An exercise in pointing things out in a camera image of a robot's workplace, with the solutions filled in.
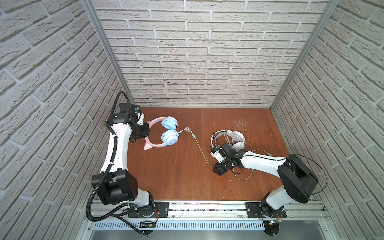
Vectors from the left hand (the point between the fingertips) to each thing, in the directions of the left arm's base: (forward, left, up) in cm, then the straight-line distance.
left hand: (147, 131), depth 78 cm
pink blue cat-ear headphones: (-7, -13, +4) cm, 16 cm away
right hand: (-13, -40, -20) cm, 46 cm away
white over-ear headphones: (+2, -54, -15) cm, 56 cm away
